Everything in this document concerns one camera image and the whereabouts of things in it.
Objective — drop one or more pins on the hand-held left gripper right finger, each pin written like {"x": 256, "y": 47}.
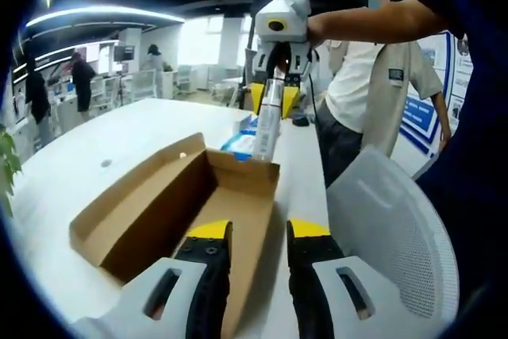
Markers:
{"x": 329, "y": 299}

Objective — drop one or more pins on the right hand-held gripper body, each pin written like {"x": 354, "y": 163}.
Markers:
{"x": 285, "y": 13}

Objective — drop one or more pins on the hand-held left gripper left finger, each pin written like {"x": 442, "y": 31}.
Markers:
{"x": 174, "y": 299}

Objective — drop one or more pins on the white spray bottle clear cap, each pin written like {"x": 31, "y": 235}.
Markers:
{"x": 268, "y": 128}

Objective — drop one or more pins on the blue wipes pack soft item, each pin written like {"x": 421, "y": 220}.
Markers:
{"x": 240, "y": 146}

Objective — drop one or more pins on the brown cardboard shoe box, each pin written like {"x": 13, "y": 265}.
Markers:
{"x": 158, "y": 204}

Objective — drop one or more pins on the small black object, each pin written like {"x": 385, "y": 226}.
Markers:
{"x": 300, "y": 120}

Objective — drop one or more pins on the white mesh office chair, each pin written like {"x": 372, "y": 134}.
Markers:
{"x": 397, "y": 228}

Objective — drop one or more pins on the group of white office chairs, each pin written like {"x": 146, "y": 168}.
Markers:
{"x": 145, "y": 83}

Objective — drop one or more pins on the curved ceiling light strip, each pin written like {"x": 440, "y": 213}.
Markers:
{"x": 103, "y": 12}

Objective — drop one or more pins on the person's dark blue clothing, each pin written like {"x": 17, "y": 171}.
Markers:
{"x": 476, "y": 196}

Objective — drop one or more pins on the green potted plant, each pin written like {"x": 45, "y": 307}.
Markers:
{"x": 8, "y": 164}

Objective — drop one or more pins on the blue white wall poster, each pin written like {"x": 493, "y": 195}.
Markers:
{"x": 420, "y": 112}

